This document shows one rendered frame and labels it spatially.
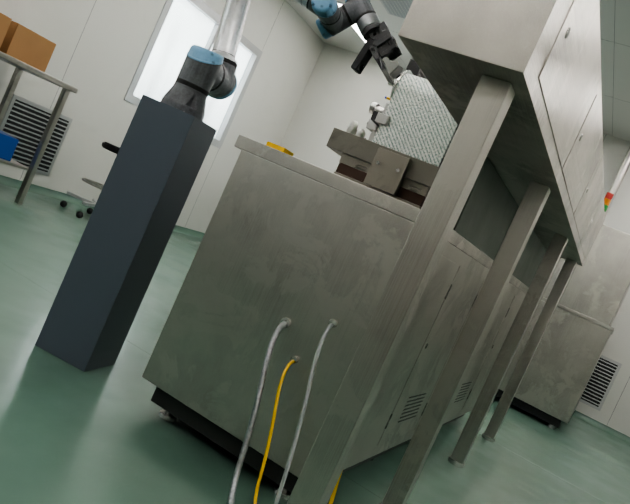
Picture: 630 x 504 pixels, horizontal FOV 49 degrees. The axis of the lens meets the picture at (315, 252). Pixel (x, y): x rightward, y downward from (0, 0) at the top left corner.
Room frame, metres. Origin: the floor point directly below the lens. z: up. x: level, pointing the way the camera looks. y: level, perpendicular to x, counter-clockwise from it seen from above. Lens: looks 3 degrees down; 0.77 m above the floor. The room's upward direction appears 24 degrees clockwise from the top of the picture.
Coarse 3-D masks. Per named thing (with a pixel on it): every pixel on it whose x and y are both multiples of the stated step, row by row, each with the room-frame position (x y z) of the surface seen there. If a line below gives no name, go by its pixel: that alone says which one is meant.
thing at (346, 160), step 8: (344, 160) 2.03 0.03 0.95; (352, 160) 2.02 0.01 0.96; (360, 160) 2.01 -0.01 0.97; (344, 168) 2.02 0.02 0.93; (352, 168) 2.01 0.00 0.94; (360, 168) 2.01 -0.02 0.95; (368, 168) 1.99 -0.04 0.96; (344, 176) 2.02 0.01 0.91; (352, 176) 2.01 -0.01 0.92; (360, 176) 2.00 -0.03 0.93; (408, 184) 1.94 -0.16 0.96; (416, 184) 1.93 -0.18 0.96; (384, 192) 1.96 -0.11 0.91; (400, 192) 1.95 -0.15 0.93; (408, 192) 1.94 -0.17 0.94; (416, 192) 1.93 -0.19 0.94; (424, 192) 1.92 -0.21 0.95; (400, 200) 1.94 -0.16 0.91; (408, 200) 1.93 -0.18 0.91; (416, 200) 1.93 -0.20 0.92; (424, 200) 1.93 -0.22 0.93
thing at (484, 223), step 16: (480, 176) 2.09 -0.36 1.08; (496, 176) 2.26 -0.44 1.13; (480, 192) 2.16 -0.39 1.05; (496, 192) 2.35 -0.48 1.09; (464, 208) 2.08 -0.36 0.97; (480, 208) 2.24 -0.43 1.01; (496, 208) 2.45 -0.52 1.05; (512, 208) 2.69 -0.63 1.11; (464, 224) 2.15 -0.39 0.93; (480, 224) 2.33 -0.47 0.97; (496, 224) 2.55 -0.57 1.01; (480, 240) 2.43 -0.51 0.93; (496, 240) 2.67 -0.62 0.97; (528, 240) 3.33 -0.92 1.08; (528, 256) 3.53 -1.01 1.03; (528, 272) 3.76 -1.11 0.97
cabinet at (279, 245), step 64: (256, 192) 2.04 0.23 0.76; (320, 192) 1.96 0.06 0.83; (256, 256) 2.00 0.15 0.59; (320, 256) 1.93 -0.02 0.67; (384, 256) 1.86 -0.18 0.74; (448, 256) 2.13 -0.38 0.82; (192, 320) 2.05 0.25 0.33; (256, 320) 1.97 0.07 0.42; (320, 320) 1.89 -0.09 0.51; (448, 320) 2.48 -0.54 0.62; (512, 320) 3.96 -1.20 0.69; (192, 384) 2.01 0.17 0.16; (256, 384) 1.93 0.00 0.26; (320, 384) 1.86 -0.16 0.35; (384, 384) 2.07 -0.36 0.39; (256, 448) 1.90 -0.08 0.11; (384, 448) 2.43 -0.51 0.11
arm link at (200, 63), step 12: (192, 48) 2.28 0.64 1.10; (204, 48) 2.27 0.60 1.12; (192, 60) 2.26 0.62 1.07; (204, 60) 2.26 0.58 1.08; (216, 60) 2.28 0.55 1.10; (180, 72) 2.28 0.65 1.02; (192, 72) 2.26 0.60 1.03; (204, 72) 2.27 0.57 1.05; (216, 72) 2.30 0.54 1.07; (204, 84) 2.28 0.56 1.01; (216, 84) 2.35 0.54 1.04
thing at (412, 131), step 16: (400, 112) 2.19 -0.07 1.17; (416, 112) 2.17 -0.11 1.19; (384, 128) 2.20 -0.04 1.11; (400, 128) 2.18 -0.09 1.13; (416, 128) 2.16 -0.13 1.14; (432, 128) 2.14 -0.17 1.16; (448, 128) 2.12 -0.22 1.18; (384, 144) 2.19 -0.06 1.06; (400, 144) 2.17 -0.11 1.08; (416, 144) 2.15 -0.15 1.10; (432, 144) 2.13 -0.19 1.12; (448, 144) 2.11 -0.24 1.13; (432, 160) 2.12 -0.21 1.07
